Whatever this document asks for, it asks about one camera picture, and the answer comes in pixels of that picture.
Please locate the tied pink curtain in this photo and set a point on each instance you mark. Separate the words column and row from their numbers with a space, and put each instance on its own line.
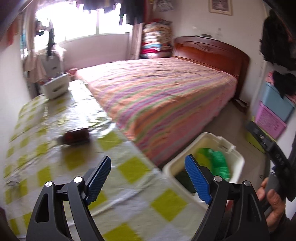
column 32, row 62

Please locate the person's right hand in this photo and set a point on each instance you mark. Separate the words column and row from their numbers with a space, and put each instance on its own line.
column 275, row 204

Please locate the small foil wrapper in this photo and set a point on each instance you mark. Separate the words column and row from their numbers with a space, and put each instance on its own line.
column 13, row 182

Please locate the cream plastic bin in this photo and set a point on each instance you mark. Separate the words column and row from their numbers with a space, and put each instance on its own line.
column 237, row 162

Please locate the white storage caddy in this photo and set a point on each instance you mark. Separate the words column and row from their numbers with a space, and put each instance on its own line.
column 56, row 88

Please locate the hanging dark clothing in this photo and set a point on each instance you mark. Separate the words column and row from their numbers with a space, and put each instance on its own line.
column 277, row 39

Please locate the large window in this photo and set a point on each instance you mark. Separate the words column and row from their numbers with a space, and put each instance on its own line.
column 81, row 20

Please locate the row of hanging dark clothes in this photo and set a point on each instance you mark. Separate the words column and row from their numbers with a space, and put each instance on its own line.
column 134, row 11

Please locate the wooden bed headboard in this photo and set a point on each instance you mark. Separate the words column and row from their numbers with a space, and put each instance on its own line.
column 208, row 48

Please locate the dark red bottle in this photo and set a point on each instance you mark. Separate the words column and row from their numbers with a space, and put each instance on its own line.
column 76, row 138

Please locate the hanging floral garment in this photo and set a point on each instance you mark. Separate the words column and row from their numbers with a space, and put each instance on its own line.
column 165, row 4

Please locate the red pink cloth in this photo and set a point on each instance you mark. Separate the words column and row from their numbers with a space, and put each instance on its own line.
column 72, row 71

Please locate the green storage box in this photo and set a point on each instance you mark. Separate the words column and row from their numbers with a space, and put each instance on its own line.
column 253, row 144

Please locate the orange cloth on hook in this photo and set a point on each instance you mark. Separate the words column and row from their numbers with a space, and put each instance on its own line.
column 12, row 34

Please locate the framed wall picture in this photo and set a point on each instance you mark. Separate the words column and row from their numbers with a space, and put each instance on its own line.
column 219, row 5

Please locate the black cloth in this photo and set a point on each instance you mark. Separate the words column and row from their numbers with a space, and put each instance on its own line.
column 285, row 82

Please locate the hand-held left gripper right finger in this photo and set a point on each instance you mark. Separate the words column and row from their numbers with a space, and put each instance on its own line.
column 197, row 178

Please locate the bed with striped cover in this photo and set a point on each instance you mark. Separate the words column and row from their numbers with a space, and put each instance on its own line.
column 161, row 97

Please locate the pink striped curtain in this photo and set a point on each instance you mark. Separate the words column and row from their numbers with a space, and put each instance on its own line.
column 136, row 41

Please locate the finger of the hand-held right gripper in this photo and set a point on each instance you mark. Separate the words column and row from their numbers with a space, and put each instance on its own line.
column 254, row 132

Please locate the blue storage box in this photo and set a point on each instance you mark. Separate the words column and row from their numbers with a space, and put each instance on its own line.
column 275, row 99

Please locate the dark green plush ball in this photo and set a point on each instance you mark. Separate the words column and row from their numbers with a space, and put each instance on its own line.
column 185, row 182

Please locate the hanging black garment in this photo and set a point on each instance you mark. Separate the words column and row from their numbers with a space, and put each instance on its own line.
column 49, row 39

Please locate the stack of folded blankets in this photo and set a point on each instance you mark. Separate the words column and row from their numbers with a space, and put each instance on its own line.
column 155, row 39

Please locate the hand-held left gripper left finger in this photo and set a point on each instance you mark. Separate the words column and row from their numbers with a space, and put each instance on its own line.
column 98, row 178

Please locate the hanging socks rack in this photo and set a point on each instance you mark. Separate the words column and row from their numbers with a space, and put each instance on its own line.
column 40, row 30

